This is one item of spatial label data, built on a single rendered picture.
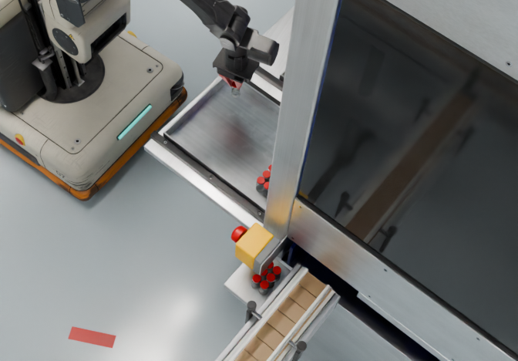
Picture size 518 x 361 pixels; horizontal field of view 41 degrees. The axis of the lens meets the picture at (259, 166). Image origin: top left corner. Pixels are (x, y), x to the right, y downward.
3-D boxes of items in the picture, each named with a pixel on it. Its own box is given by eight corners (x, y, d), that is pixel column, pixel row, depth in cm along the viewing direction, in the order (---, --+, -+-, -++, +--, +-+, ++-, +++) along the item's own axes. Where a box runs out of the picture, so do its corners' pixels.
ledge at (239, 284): (303, 283, 163) (304, 280, 162) (269, 324, 158) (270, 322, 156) (257, 247, 167) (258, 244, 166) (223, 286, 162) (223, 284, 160)
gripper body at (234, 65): (248, 84, 168) (249, 65, 162) (211, 69, 170) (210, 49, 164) (260, 65, 171) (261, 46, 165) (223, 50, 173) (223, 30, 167)
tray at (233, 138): (327, 148, 180) (330, 141, 177) (265, 217, 169) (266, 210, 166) (229, 78, 189) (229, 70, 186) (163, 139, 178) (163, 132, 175)
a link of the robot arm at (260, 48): (233, 3, 154) (218, 36, 153) (280, 19, 152) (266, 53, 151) (238, 26, 166) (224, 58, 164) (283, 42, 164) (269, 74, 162)
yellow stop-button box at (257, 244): (278, 252, 156) (281, 240, 150) (258, 275, 153) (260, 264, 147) (253, 233, 158) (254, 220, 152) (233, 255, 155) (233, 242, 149)
